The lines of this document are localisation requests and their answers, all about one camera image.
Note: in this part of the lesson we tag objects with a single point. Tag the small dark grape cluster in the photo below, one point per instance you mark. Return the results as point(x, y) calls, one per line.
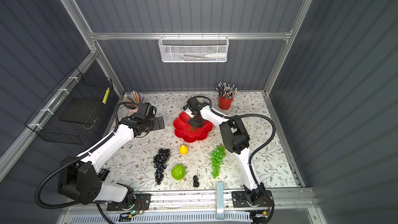
point(195, 181)

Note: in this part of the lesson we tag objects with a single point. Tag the pens bundle in red cup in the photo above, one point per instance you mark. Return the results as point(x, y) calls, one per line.
point(226, 91)

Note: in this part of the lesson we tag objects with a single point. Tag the green fake custard apple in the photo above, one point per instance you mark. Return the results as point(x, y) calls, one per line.
point(178, 172)

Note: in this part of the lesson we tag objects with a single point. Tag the light blue rail bracket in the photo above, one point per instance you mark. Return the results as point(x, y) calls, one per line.
point(219, 201)

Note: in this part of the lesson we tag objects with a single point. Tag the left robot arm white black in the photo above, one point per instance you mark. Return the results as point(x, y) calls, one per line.
point(80, 180)

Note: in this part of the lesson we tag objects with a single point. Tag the red pen cup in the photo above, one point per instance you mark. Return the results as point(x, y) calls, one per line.
point(224, 104)

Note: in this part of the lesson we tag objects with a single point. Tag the yellow tag on basket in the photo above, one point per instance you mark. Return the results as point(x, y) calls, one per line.
point(106, 94)

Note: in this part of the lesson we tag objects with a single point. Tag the green fake grape bunch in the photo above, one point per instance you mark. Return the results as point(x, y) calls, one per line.
point(216, 158)

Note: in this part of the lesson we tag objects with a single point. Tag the black wire wall basket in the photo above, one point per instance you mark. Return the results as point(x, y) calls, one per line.
point(75, 114)

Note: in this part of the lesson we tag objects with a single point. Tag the dark purple fake grape bunch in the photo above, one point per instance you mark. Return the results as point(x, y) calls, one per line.
point(160, 164)

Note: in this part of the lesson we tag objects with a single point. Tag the red flower-shaped fruit bowl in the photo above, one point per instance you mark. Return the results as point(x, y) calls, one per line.
point(189, 134)

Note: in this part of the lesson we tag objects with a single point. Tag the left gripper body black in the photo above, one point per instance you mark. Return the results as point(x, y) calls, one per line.
point(153, 124)

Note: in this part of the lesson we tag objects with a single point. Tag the white wire mesh basket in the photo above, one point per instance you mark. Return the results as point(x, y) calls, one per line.
point(193, 50)

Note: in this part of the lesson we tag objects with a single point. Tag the pink pencil cup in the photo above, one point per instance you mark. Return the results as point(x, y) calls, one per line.
point(133, 111)

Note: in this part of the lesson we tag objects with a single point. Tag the yellow fake pear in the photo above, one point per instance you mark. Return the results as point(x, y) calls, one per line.
point(183, 149)

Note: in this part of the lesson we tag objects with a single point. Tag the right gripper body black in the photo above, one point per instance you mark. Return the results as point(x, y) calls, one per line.
point(194, 122)

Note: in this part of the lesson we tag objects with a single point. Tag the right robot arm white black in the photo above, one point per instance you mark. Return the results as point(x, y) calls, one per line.
point(236, 140)

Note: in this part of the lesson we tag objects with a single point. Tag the coloured pencils bundle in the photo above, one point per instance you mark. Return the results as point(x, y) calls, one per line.
point(132, 99)

